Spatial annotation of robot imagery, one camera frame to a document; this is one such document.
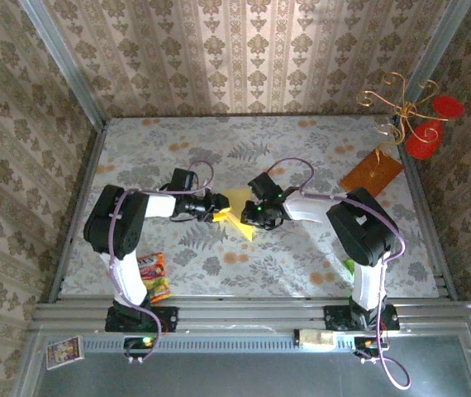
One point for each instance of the yellow paper sheet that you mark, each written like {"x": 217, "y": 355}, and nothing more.
{"x": 245, "y": 231}

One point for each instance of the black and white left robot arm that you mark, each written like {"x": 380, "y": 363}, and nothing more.
{"x": 111, "y": 223}

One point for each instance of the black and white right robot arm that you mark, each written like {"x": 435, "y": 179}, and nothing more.
{"x": 363, "y": 231}

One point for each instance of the orange brown square card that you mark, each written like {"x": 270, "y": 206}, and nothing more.
{"x": 374, "y": 173}

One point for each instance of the grey metal sheet panel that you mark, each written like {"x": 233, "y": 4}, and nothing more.
{"x": 239, "y": 376}

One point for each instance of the floral patterned table mat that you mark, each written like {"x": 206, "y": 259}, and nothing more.
{"x": 260, "y": 269}

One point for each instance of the red orange candy bag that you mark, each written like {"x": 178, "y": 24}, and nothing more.
{"x": 158, "y": 281}

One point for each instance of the small green packet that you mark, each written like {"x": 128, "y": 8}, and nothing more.
{"x": 349, "y": 264}

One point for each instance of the small controller board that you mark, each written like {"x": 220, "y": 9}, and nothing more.
{"x": 138, "y": 343}
{"x": 367, "y": 344}

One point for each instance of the red round disc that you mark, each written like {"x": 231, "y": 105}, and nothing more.
{"x": 423, "y": 140}
{"x": 448, "y": 107}

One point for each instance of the small picture card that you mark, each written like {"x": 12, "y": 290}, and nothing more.
{"x": 65, "y": 352}

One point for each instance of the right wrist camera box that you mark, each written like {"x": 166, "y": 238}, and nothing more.
{"x": 264, "y": 186}

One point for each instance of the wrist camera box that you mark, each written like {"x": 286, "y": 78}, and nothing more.
{"x": 184, "y": 180}
{"x": 264, "y": 186}

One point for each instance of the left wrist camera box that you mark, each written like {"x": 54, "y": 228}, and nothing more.
{"x": 184, "y": 180}

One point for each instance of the aluminium rail beam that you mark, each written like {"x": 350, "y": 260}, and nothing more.
{"x": 252, "y": 314}

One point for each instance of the aluminium side rail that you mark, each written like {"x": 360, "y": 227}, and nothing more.
{"x": 421, "y": 198}
{"x": 89, "y": 165}

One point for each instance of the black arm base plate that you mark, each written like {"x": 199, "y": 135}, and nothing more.
{"x": 339, "y": 318}
{"x": 165, "y": 318}

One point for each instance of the aluminium frame post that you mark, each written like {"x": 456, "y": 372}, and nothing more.
{"x": 66, "y": 62}
{"x": 441, "y": 41}

